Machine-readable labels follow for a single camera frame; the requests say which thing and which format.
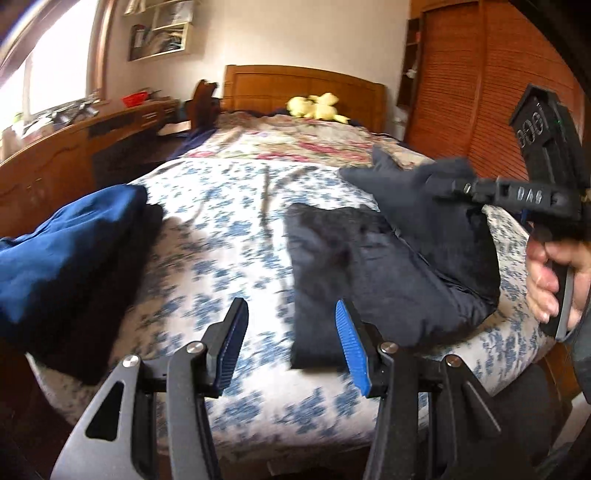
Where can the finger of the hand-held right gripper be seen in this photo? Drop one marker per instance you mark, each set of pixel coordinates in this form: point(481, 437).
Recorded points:
point(466, 189)

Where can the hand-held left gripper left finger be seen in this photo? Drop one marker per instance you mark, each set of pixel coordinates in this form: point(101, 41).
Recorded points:
point(231, 344)

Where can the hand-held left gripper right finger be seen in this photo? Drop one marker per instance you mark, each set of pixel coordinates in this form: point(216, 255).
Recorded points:
point(353, 350)

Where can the dark navy jacket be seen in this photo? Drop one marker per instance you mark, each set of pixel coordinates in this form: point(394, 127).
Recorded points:
point(369, 267)

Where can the person's right hand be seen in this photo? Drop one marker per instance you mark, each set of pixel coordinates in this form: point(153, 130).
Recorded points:
point(542, 277)

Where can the wooden slatted wardrobe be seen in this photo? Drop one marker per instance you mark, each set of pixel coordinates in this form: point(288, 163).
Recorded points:
point(471, 83)

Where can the blue floral bed sheet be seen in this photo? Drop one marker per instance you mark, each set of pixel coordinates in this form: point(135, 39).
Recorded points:
point(231, 221)

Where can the folded black garment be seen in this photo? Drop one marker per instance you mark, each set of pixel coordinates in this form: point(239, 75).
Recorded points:
point(111, 318)

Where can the narrow open wooden shelf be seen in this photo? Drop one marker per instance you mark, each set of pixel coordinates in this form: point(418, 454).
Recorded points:
point(410, 60)

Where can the yellow plush toy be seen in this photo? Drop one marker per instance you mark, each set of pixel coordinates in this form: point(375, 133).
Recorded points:
point(314, 107)

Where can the pink floral quilt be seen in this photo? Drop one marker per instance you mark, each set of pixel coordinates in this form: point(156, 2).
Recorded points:
point(300, 138)

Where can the folded blue garment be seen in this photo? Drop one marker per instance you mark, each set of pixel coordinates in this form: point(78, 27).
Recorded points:
point(60, 258)

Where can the white paper sheet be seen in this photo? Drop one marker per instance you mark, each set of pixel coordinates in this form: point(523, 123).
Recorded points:
point(173, 130)

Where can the wooden bed headboard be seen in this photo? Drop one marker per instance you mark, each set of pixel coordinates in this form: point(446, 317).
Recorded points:
point(263, 90)

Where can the dark wooden chair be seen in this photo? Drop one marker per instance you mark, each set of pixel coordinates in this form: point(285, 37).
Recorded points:
point(203, 104)

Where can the wooden desk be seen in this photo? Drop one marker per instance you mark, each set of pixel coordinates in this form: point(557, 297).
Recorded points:
point(55, 166)

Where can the red basket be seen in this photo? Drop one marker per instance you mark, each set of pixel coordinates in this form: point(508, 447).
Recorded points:
point(135, 99)

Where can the grey metal desk items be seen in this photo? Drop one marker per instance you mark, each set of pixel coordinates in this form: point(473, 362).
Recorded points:
point(74, 112)

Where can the window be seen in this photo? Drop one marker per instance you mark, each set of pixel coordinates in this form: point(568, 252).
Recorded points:
point(51, 69)

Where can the white wall shelf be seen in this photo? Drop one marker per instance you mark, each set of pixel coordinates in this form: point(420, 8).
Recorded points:
point(159, 32)

